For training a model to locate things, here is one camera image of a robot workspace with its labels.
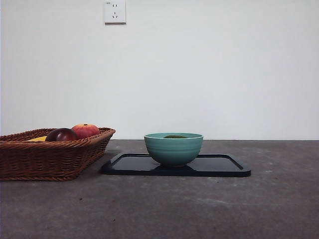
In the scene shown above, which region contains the teal ribbed bowl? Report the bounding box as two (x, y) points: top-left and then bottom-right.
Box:
(144, 132), (204, 168)

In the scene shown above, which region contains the dark rectangular tray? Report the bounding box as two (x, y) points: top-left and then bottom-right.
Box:
(101, 153), (252, 178)

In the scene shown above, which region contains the red apple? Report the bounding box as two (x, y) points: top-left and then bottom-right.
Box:
(71, 123), (100, 139)

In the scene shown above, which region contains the dark red plum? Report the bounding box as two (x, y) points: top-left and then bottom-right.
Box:
(44, 127), (78, 142)

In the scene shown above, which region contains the brown wicker basket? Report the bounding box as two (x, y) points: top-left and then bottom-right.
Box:
(0, 127), (117, 182)

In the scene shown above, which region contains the yellow banana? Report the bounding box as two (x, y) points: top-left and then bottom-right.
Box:
(26, 135), (48, 142)

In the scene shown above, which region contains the white wall socket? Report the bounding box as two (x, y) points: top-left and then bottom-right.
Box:
(104, 0), (127, 25)

